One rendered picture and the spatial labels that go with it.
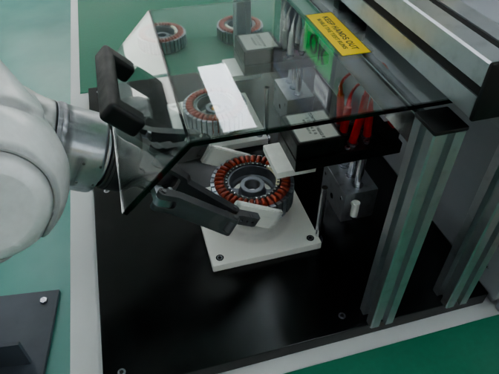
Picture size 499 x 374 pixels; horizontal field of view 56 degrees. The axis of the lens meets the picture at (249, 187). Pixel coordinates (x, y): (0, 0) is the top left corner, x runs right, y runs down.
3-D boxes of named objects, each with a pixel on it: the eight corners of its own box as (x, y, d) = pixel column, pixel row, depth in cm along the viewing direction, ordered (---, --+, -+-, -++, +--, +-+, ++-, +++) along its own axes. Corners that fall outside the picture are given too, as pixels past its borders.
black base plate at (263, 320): (108, 404, 51) (103, 395, 49) (90, 97, 96) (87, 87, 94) (483, 303, 60) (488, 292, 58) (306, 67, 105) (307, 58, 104)
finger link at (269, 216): (235, 199, 56) (237, 203, 55) (281, 208, 60) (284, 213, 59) (224, 217, 57) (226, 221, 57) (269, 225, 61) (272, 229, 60)
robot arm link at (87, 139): (34, 203, 48) (93, 212, 51) (61, 131, 43) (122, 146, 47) (33, 151, 54) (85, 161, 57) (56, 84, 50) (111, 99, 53)
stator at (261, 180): (224, 237, 59) (223, 216, 57) (203, 181, 67) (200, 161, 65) (305, 217, 62) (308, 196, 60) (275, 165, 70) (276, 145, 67)
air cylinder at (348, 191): (339, 222, 67) (344, 194, 64) (320, 188, 73) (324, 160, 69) (371, 215, 68) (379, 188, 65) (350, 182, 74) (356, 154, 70)
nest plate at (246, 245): (213, 272, 61) (212, 266, 60) (191, 195, 71) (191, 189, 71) (321, 248, 64) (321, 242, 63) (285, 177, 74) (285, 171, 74)
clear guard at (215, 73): (122, 216, 36) (106, 155, 32) (106, 67, 53) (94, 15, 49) (490, 145, 42) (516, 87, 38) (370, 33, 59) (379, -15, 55)
